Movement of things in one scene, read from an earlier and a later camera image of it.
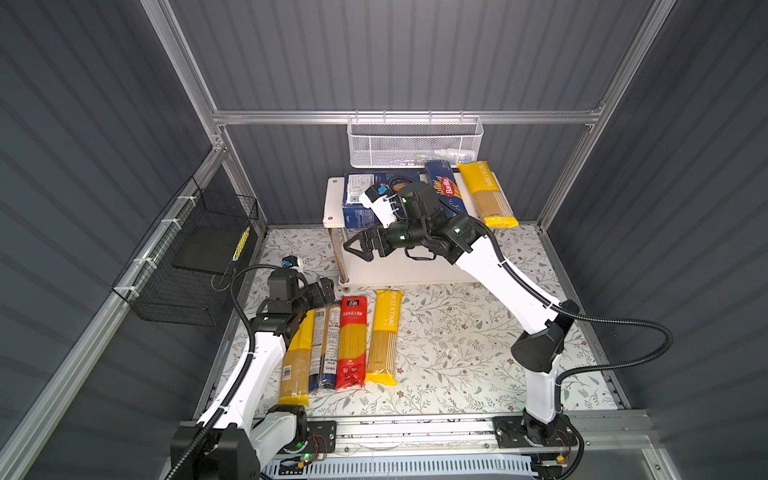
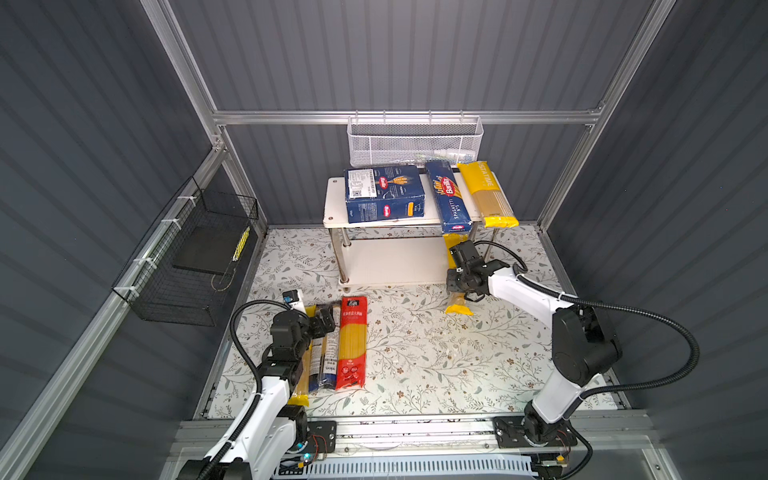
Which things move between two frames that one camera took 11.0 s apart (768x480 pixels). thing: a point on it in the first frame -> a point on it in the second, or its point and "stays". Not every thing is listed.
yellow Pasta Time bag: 382,361 -> 456,300
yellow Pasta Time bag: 492,203 stays
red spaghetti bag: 352,366 stays
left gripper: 316,299 -> 317,330
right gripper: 365,237 -> 450,283
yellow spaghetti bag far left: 295,376 stays
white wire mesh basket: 408,141 stays
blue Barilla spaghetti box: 445,185 stays
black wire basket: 182,273 stays
